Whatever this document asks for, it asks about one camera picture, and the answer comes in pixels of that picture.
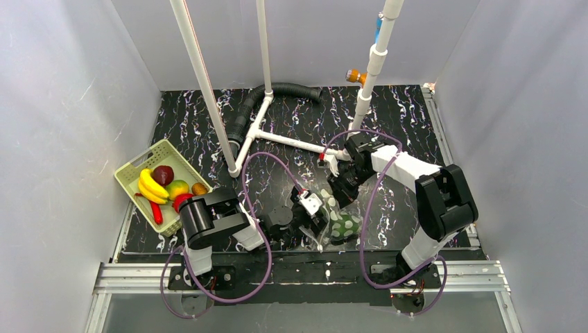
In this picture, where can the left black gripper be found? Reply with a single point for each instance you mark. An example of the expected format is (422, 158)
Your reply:
(315, 220)

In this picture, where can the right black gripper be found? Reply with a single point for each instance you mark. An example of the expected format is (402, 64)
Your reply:
(342, 191)

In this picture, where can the green striped fake watermelon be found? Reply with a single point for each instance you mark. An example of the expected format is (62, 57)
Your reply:
(344, 226)

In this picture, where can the clear polka dot zip bag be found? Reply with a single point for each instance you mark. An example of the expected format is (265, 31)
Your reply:
(331, 208)

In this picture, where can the orange fake fruit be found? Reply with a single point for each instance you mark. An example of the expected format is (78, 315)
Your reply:
(199, 189)

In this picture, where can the red fake apple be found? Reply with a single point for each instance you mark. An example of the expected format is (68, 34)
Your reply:
(180, 199)

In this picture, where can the green fake fruit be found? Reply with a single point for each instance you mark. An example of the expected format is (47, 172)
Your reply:
(176, 188)

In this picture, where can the red fake chili pepper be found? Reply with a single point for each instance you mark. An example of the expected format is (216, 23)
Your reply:
(156, 211)

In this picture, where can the dark red fake fruit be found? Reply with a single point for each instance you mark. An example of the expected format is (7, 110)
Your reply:
(163, 175)

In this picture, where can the yellow fake banana bunch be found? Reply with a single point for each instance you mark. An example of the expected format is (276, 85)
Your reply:
(150, 189)

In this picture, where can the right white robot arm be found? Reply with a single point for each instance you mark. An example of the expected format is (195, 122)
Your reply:
(445, 205)

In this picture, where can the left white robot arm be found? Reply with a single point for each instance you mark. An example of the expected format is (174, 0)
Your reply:
(211, 218)

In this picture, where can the orange clamp knob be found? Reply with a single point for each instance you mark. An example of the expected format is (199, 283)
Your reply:
(355, 76)

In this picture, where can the blue clamp knob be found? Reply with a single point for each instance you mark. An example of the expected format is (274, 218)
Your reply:
(379, 22)

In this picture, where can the light green plastic basket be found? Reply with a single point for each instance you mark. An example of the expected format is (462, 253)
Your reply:
(160, 153)

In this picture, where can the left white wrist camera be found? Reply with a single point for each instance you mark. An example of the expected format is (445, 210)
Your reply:
(311, 202)

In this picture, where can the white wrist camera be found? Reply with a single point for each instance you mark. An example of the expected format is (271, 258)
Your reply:
(330, 161)
(311, 202)

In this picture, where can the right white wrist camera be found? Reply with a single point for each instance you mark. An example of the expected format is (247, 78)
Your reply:
(330, 161)

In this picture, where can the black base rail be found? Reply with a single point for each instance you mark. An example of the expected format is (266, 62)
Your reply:
(297, 277)

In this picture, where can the white PVC pipe frame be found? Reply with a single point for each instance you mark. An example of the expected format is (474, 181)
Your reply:
(235, 159)

